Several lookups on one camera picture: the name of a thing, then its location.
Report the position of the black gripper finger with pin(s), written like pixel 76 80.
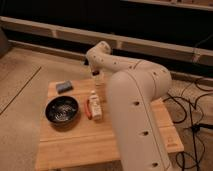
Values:
pixel 94 73

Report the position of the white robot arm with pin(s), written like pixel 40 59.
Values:
pixel 129 93

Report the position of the white ceramic cup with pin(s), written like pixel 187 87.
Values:
pixel 99 84

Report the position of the white glue bottle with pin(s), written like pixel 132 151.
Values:
pixel 95 106

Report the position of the blue sponge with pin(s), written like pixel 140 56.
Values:
pixel 63 87

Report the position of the black bowl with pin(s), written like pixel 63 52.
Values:
pixel 62 110

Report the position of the wooden table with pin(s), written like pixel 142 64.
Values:
pixel 83 142

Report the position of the white shelf rail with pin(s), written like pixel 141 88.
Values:
pixel 154 48

